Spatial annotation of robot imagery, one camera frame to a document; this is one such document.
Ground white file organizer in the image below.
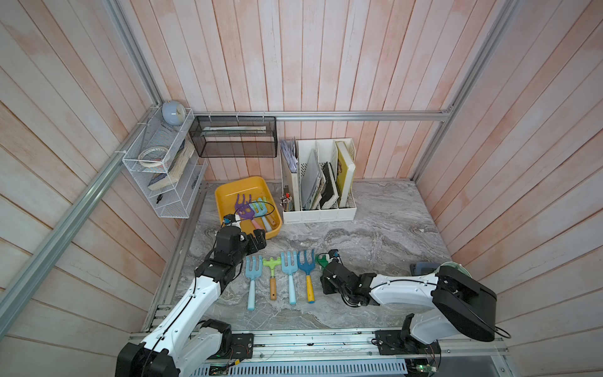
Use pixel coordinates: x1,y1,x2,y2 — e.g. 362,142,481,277
279,138,356,224

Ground yellow book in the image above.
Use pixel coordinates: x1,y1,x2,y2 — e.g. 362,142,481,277
335,141,356,208

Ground blue grey small device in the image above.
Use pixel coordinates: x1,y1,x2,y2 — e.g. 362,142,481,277
410,262,440,276

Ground books on wire shelf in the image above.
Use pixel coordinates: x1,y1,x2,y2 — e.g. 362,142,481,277
148,138,195,191

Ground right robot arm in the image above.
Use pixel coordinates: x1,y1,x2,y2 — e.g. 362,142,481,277
321,259,497,345

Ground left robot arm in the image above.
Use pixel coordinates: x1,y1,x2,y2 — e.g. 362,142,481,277
115,225,266,376

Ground blue fork yellow handle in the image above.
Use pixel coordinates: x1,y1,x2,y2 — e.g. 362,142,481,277
297,250,316,303

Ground white wire shelf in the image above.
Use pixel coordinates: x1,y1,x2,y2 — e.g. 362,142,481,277
122,106,207,219

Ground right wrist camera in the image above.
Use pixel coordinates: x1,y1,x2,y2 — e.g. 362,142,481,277
328,249,340,259

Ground coloured pencils bundle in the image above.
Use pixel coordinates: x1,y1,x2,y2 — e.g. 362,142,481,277
281,192,295,212

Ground green bucket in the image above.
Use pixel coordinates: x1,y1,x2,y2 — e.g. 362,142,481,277
435,261,471,277

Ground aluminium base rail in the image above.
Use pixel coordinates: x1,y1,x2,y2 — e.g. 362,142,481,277
119,324,510,366

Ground tape roll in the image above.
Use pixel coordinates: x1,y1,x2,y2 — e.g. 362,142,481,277
137,146,169,168

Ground green rake wooden handle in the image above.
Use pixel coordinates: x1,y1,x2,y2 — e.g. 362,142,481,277
262,257,282,301

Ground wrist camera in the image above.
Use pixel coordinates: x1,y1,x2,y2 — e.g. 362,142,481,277
222,214,240,226
328,249,340,259

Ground black mesh basket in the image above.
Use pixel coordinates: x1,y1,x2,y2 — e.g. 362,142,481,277
188,115,278,158

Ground dark green rake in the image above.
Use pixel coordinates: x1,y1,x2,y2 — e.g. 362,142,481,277
316,253,331,269

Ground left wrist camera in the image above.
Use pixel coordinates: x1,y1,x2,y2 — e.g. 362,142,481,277
222,214,240,226

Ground purple rake pink handle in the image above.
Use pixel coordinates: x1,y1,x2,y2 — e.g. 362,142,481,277
235,194,263,229

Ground light blue hand fork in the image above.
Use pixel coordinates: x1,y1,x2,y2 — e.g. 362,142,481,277
245,256,263,311

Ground yellow storage tray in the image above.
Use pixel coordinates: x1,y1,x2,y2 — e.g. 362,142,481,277
215,176,283,240

